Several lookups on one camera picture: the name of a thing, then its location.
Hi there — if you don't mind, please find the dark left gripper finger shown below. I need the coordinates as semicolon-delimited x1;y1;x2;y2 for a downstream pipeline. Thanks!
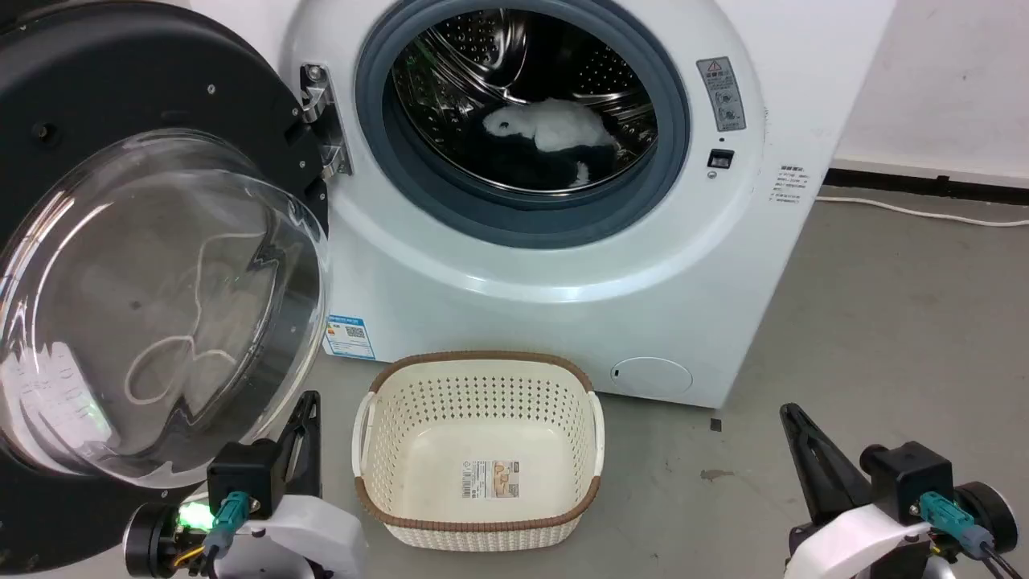
277;391;323;501

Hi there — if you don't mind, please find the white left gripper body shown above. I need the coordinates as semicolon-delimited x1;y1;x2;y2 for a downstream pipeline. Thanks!
125;494;368;579

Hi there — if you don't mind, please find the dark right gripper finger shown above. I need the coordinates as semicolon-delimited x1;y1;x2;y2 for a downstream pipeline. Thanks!
779;403;874;528

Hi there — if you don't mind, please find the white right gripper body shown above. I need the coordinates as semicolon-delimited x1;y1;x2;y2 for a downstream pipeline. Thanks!
788;481;1019;579

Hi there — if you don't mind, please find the white front-load washing machine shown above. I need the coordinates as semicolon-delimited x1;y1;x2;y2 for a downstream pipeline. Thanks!
189;0;897;409

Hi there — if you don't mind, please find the metal door hinge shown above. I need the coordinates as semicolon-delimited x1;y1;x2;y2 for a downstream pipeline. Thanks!
300;63;353;179

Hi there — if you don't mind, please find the black washer door, glass bowl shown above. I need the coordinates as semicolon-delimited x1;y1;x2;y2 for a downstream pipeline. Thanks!
0;0;332;573

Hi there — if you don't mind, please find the blue energy label sticker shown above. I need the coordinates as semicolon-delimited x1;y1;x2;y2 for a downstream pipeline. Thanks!
323;314;376;360

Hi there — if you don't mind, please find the cream laundry basket, brown rim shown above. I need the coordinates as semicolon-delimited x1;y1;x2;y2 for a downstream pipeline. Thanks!
351;351;605;552

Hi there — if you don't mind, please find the paper product label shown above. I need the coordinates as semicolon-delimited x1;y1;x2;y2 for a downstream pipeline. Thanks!
461;459;521;500

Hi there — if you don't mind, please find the round white filter cover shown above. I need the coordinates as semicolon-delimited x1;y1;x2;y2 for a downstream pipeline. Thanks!
611;356;694;397

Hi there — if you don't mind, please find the small text sticker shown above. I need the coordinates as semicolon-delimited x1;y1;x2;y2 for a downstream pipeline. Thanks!
770;165;810;206

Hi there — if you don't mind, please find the black baseboard strip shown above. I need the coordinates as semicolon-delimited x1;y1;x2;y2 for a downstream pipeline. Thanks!
824;167;1029;206

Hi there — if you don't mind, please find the grey warning sticker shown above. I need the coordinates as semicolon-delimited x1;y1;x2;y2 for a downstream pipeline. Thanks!
696;56;747;133

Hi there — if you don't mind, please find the black and white clothing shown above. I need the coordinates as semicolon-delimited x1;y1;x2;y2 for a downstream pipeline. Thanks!
482;98;620;187

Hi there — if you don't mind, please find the steel perforated washer drum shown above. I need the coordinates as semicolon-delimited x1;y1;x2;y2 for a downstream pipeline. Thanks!
392;8;658;194

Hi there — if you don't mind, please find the teal left cable connector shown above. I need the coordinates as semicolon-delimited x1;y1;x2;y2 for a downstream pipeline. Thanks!
203;491;252;557

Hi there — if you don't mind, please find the teal cable connector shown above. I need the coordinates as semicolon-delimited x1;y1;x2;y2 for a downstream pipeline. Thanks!
918;491;1029;579
203;491;252;557

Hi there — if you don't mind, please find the teal right cable connector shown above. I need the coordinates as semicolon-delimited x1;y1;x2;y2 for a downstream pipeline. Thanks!
918;491;1029;579

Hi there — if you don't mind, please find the white power cable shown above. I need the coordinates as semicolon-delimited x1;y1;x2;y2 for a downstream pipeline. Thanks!
816;195;1029;228

